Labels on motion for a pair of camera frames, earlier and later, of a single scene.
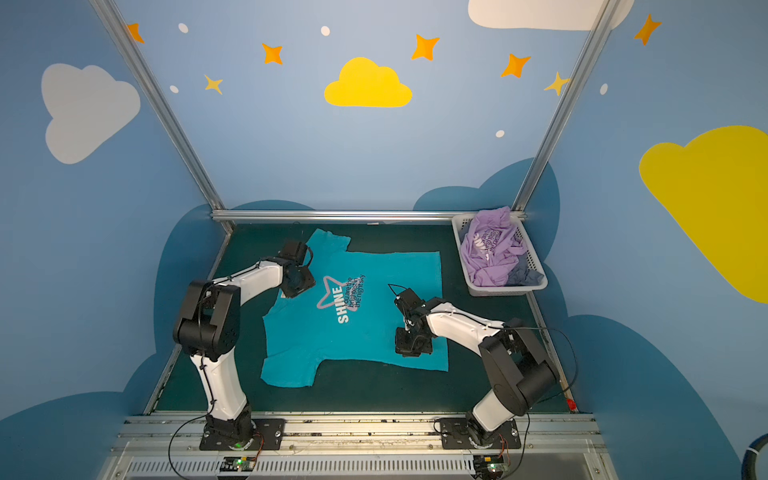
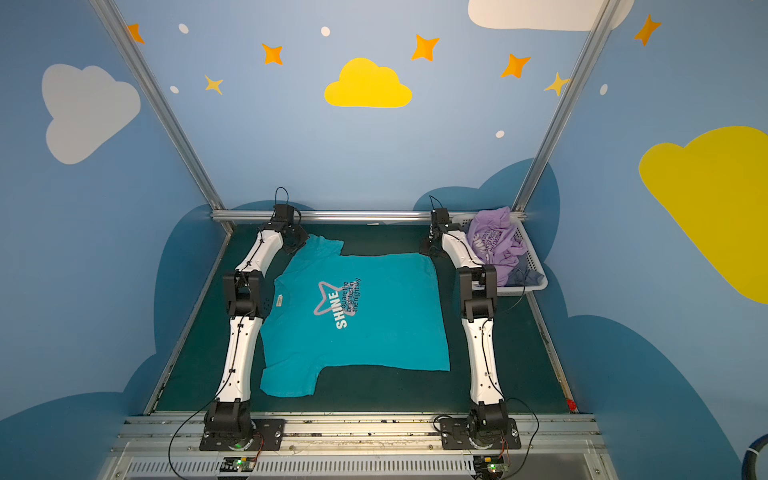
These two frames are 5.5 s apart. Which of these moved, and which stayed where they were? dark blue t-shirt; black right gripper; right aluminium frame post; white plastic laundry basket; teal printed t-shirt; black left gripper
Moved: black right gripper; black left gripper
Stayed: dark blue t-shirt; right aluminium frame post; teal printed t-shirt; white plastic laundry basket
